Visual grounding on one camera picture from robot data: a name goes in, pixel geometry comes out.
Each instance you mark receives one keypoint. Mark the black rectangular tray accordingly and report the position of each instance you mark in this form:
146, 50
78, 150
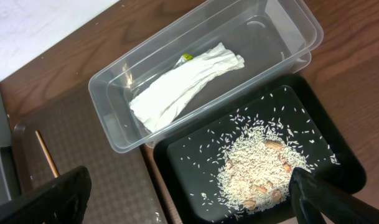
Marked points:
349, 176

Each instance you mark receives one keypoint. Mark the green yellow snack wrapper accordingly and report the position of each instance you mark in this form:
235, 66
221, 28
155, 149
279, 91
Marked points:
182, 60

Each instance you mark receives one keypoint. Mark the grey dishwasher rack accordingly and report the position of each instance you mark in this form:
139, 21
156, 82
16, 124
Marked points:
9, 183

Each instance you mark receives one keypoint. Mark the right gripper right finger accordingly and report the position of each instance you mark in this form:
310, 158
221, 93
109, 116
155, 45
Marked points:
312, 199

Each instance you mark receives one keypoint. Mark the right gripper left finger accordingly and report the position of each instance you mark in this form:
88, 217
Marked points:
61, 200

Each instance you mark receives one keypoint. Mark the white paper napkin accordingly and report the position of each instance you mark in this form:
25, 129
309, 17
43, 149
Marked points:
159, 104

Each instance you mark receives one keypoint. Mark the dark brown serving tray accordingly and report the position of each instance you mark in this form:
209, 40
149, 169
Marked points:
121, 188

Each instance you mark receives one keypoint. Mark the pile of rice waste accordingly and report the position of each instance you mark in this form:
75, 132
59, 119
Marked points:
242, 164

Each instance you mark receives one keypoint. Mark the clear plastic bin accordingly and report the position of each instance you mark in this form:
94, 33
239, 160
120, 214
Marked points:
273, 36

